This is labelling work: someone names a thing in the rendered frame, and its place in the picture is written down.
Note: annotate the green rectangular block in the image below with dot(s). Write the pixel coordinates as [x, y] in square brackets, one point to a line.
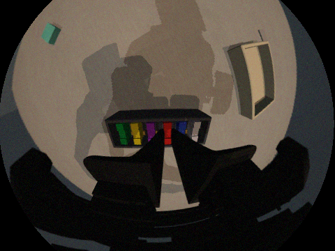
[50, 33]

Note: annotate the purple fuse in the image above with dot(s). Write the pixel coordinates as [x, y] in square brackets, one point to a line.
[151, 129]

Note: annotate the blue fuse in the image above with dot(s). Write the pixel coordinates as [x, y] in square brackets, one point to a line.
[181, 126]

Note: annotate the beige shallow tray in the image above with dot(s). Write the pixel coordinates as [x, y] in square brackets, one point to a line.
[254, 70]

